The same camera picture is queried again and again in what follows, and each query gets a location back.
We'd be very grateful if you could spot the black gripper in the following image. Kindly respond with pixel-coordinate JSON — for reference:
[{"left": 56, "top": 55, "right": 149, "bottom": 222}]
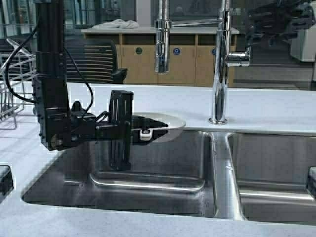
[{"left": 95, "top": 90, "right": 168, "bottom": 171}]

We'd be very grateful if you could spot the white frying pan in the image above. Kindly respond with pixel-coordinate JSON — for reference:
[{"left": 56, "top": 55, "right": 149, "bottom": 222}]
[{"left": 133, "top": 112, "right": 186, "bottom": 143}]

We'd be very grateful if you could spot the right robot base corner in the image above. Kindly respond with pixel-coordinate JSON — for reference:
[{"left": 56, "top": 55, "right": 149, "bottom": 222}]
[{"left": 307, "top": 166, "right": 316, "bottom": 199}]

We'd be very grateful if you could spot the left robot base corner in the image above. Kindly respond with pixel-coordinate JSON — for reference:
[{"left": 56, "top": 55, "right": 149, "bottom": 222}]
[{"left": 0, "top": 165, "right": 14, "bottom": 203}]

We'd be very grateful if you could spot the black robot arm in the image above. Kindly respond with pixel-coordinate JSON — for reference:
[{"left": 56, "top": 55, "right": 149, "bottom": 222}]
[{"left": 32, "top": 0, "right": 169, "bottom": 170}]

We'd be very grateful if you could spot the black slatted office chair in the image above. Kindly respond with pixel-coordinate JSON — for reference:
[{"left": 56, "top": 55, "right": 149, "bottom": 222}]
[{"left": 65, "top": 39, "right": 127, "bottom": 84}]

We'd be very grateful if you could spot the wooden recycling cabinet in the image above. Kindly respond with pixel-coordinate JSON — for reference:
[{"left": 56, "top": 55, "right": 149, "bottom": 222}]
[{"left": 81, "top": 26, "right": 240, "bottom": 87}]

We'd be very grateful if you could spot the white crumpled cloth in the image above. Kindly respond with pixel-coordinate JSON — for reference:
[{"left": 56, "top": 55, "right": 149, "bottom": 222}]
[{"left": 93, "top": 19, "right": 139, "bottom": 29}]

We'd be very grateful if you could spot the chrome pull-down spray head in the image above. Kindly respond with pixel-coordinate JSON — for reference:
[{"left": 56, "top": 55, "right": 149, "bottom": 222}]
[{"left": 155, "top": 0, "right": 172, "bottom": 74}]

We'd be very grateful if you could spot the chrome faucet column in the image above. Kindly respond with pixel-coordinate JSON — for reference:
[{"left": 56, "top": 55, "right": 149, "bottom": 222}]
[{"left": 209, "top": 0, "right": 251, "bottom": 125}]

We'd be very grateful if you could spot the stainless double sink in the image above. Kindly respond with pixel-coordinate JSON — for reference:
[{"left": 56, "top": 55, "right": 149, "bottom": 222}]
[{"left": 22, "top": 130, "right": 316, "bottom": 225}]

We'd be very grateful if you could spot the white appliance in background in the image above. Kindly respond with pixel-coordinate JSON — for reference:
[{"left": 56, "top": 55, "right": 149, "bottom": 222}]
[{"left": 290, "top": 25, "right": 316, "bottom": 62}]

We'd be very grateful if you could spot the wire dish rack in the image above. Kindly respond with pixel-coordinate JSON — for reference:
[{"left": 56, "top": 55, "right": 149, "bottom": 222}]
[{"left": 0, "top": 38, "right": 36, "bottom": 130}]

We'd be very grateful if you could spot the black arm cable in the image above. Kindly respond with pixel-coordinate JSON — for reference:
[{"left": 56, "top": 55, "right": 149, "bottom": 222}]
[{"left": 4, "top": 7, "right": 109, "bottom": 121}]

